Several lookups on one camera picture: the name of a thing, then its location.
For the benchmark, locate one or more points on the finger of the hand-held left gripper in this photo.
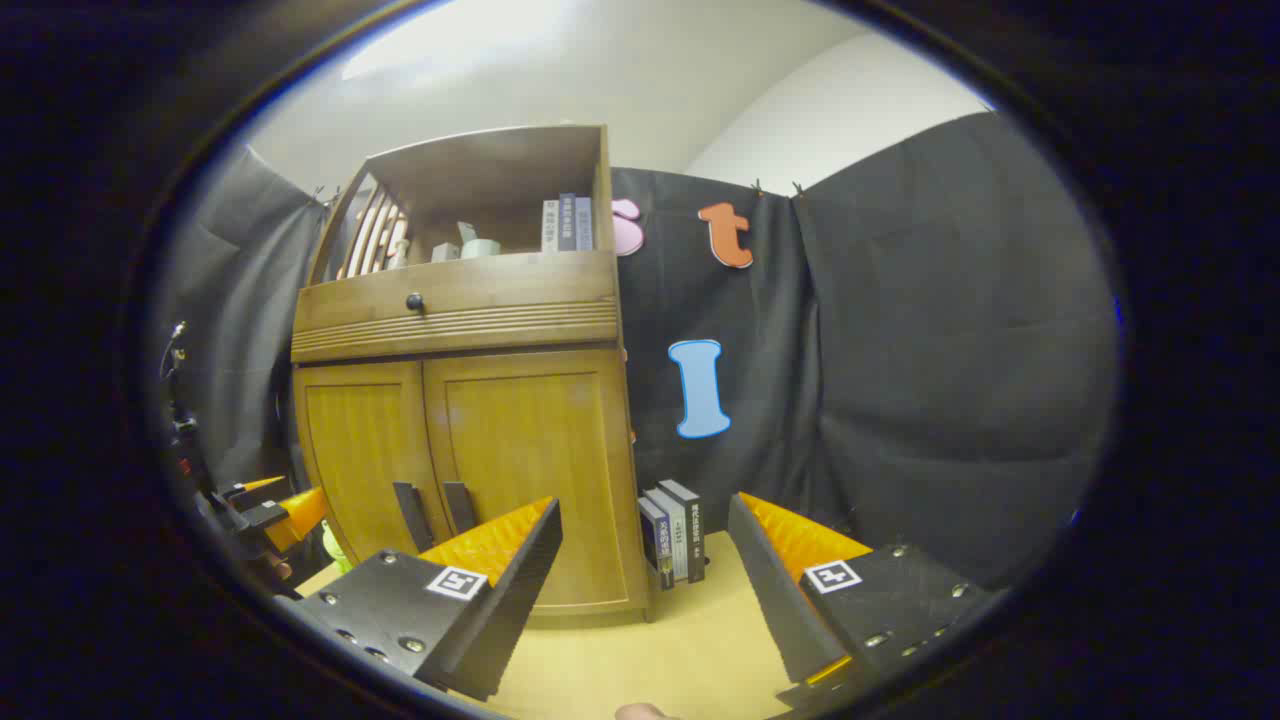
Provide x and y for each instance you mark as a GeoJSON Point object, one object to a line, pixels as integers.
{"type": "Point", "coordinates": [258, 487]}
{"type": "Point", "coordinates": [300, 515]}

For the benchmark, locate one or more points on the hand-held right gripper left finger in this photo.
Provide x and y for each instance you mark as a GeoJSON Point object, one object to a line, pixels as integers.
{"type": "Point", "coordinates": [520, 590]}

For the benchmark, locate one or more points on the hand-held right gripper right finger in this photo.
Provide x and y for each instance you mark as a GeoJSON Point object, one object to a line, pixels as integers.
{"type": "Point", "coordinates": [775, 590]}

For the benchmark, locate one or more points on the wooden cabinet door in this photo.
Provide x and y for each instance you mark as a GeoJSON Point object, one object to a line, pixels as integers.
{"type": "Point", "coordinates": [540, 430]}
{"type": "Point", "coordinates": [360, 440]}

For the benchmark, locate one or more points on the wooden double-door shoe cabinet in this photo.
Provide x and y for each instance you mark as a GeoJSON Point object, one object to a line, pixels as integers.
{"type": "Point", "coordinates": [500, 150]}

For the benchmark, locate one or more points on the green toy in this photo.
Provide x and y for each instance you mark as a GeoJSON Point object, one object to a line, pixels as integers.
{"type": "Point", "coordinates": [338, 548]}

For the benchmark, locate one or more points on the black standing book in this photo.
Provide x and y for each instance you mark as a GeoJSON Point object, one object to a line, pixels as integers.
{"type": "Point", "coordinates": [694, 530]}

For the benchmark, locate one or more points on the dark blue standing book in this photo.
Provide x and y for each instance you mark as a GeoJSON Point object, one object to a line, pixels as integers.
{"type": "Point", "coordinates": [652, 545]}

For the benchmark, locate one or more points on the black backdrop cloth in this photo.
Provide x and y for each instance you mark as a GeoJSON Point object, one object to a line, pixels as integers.
{"type": "Point", "coordinates": [900, 350]}

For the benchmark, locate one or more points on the small white figurine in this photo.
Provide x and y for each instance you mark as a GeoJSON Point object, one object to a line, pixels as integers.
{"type": "Point", "coordinates": [398, 254]}

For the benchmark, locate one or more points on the small grey box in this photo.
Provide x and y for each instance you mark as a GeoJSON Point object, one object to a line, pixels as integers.
{"type": "Point", "coordinates": [445, 253]}

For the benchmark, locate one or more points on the wooden drawer with black knob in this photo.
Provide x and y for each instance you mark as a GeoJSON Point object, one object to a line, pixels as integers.
{"type": "Point", "coordinates": [500, 290]}

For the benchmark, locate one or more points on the white cup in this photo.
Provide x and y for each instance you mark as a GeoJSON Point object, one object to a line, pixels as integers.
{"type": "Point", "coordinates": [480, 246]}

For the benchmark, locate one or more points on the small white shelf book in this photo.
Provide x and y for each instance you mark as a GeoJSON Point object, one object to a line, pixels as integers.
{"type": "Point", "coordinates": [550, 226]}

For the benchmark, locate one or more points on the small dark shelf book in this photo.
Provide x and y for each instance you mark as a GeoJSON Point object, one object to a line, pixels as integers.
{"type": "Point", "coordinates": [567, 222]}

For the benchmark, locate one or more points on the small blue-grey shelf book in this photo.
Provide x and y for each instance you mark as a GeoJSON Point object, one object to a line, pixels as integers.
{"type": "Point", "coordinates": [584, 224]}

